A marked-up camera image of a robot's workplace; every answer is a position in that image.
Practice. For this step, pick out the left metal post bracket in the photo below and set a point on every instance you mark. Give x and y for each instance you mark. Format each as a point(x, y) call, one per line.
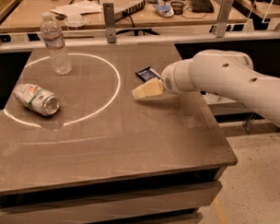
point(109, 22)

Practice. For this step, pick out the blue white packet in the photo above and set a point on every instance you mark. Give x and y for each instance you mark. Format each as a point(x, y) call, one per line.
point(164, 10)

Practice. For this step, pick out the grey power strip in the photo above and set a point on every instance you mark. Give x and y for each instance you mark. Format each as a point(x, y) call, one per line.
point(129, 9)

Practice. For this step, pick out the left sanitizer bottle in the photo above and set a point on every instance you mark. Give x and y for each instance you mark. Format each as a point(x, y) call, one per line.
point(210, 97)

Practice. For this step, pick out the crushed silver soda can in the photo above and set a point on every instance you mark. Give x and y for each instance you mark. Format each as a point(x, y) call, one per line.
point(40, 100)

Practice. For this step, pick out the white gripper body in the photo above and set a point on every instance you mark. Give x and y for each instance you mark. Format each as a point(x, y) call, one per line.
point(169, 77)

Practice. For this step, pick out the upper drawer front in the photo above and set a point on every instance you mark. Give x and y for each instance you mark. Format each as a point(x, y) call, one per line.
point(117, 209)

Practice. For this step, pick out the black keyboard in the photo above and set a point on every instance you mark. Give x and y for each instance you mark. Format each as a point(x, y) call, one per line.
point(202, 6)

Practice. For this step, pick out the white papers stack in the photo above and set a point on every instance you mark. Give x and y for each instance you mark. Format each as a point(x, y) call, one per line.
point(81, 7)

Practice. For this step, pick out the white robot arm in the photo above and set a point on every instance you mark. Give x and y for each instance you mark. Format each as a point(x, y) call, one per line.
point(227, 74)

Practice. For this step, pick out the metal post bracket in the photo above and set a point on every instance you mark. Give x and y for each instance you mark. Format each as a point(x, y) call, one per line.
point(109, 22)
point(223, 16)

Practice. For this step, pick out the blue rxbar blueberry wrapper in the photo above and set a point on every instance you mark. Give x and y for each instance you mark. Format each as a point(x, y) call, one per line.
point(147, 73)

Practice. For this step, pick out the clear plastic water bottle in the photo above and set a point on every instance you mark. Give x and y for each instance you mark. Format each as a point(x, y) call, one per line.
point(53, 37)

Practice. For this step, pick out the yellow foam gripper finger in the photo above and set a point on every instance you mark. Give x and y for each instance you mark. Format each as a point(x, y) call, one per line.
point(152, 87)

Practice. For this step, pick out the wooden back desk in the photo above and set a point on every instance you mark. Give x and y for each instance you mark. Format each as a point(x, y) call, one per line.
point(27, 16)

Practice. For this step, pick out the right metal post bracket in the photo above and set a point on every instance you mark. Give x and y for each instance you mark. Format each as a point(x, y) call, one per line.
point(223, 16)

